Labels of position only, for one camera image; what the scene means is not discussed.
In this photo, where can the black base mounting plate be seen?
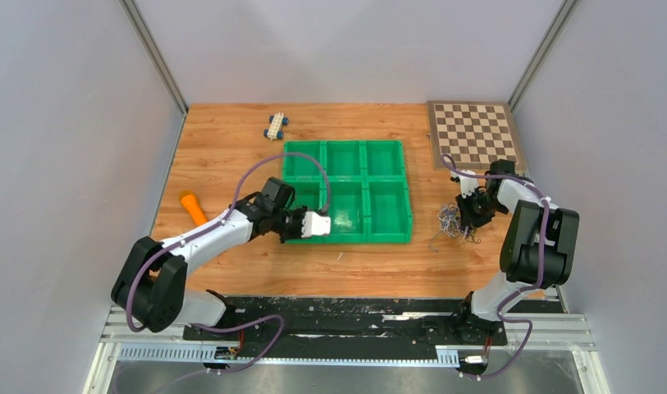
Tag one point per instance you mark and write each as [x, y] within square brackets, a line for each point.
[255, 339]

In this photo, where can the green six-compartment tray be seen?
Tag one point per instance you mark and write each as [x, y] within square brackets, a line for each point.
[364, 182]

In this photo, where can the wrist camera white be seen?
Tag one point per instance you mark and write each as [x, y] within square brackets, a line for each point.
[317, 224]
[468, 186]

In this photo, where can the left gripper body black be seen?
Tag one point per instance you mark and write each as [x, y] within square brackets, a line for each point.
[293, 222]

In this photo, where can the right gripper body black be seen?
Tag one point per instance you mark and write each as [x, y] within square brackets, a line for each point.
[478, 209]

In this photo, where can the wooden chessboard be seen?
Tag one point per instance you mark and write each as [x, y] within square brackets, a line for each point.
[474, 134]

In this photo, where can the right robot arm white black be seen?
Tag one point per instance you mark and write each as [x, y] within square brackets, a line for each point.
[537, 251]

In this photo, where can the orange plastic carrot toy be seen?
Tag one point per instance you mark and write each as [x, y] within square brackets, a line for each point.
[190, 202]

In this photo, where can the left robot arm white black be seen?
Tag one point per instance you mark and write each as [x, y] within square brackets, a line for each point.
[151, 286]

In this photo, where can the aluminium frame rail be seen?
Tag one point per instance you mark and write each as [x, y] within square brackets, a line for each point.
[550, 326]

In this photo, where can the white blue toy car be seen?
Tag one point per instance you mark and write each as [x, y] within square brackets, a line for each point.
[275, 129]

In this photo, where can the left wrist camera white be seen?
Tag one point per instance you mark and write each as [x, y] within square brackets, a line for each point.
[317, 224]

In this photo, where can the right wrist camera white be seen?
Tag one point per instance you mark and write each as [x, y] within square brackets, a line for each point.
[468, 186]

